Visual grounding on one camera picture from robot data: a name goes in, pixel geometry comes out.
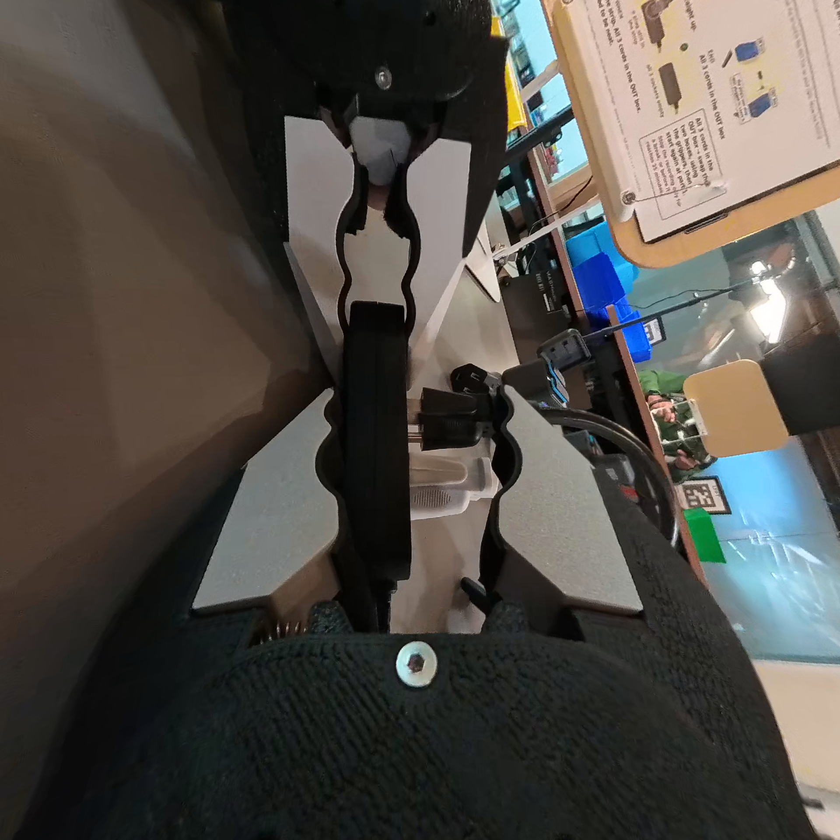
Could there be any black box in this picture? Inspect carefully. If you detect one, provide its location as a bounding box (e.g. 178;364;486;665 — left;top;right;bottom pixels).
508;270;571;337

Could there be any blue plastic bin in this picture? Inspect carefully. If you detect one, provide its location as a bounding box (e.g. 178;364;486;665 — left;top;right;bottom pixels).
607;305;660;362
566;220;634;309

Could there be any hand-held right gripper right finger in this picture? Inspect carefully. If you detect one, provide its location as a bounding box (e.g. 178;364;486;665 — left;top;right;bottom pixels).
461;384;645;618

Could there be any plain wooden board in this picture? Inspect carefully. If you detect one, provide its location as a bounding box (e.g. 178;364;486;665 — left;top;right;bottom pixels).
682;359;788;459

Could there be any green box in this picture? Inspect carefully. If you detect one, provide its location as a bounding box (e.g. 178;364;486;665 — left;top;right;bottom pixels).
682;508;727;564

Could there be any black extension socket end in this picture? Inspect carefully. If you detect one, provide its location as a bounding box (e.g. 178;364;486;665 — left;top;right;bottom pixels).
451;363;505;396

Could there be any black battery charger case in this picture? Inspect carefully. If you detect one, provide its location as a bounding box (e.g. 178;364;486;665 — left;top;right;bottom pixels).
502;328;592;408

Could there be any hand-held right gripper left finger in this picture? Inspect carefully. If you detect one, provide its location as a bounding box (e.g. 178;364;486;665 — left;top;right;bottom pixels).
190;387;382;634

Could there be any black light stand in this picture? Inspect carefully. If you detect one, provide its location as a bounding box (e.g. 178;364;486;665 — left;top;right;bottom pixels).
581;262;798;345

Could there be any white ribbed plug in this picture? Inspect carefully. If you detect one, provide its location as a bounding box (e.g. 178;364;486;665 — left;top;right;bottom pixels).
408;456;497;521

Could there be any black panel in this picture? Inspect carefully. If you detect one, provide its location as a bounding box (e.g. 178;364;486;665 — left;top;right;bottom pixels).
761;322;840;437

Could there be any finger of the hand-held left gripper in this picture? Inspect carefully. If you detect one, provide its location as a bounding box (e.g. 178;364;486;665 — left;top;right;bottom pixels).
283;115;368;395
387;134;475;368

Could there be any black power cord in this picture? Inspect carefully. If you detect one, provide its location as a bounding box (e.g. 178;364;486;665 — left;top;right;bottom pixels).
407;386;681;549

